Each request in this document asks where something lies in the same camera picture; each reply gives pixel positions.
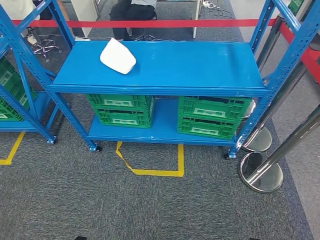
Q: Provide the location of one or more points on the red barrier belt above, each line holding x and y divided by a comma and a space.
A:
149, 23
307, 58

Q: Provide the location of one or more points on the steel frame table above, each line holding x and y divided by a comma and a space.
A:
97, 6

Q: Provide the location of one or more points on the white mirror cover part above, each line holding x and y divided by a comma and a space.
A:
117, 56

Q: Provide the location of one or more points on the blue metal shelf rack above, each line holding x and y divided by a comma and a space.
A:
15, 126
160, 66

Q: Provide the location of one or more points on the yellow floor tape outline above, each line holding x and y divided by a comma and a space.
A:
180, 162
13, 150

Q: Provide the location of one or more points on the black round stool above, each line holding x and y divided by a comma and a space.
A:
147, 33
44, 46

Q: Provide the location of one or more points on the green crate stack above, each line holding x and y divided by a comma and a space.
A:
295, 5

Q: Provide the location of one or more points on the black flat object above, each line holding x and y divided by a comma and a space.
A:
80, 238

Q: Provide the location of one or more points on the white panel table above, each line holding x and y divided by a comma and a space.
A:
82, 15

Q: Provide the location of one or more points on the silver metal pole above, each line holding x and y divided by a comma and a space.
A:
282, 99
292, 140

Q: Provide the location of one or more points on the person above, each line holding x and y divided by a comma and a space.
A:
130, 13
82, 39

